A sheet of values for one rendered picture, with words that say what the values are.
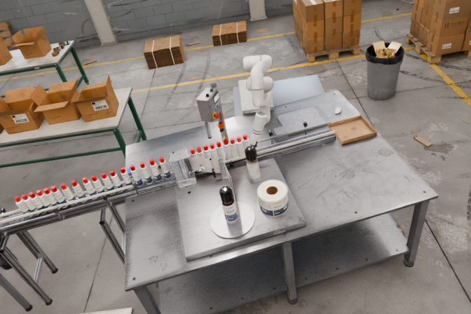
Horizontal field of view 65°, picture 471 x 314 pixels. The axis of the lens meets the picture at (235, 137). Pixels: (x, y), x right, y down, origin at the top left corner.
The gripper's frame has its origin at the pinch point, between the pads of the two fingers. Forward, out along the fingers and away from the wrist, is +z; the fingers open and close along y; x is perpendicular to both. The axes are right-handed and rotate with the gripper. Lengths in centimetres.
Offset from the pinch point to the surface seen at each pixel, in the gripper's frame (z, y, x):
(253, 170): -2.8, 32.0, -9.3
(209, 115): -27.9, 0.0, -39.8
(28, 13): 112, -608, -287
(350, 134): -18, 4, 81
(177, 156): 1, 11, -61
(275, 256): 70, 53, 20
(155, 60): 101, -397, -46
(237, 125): 11, -51, 2
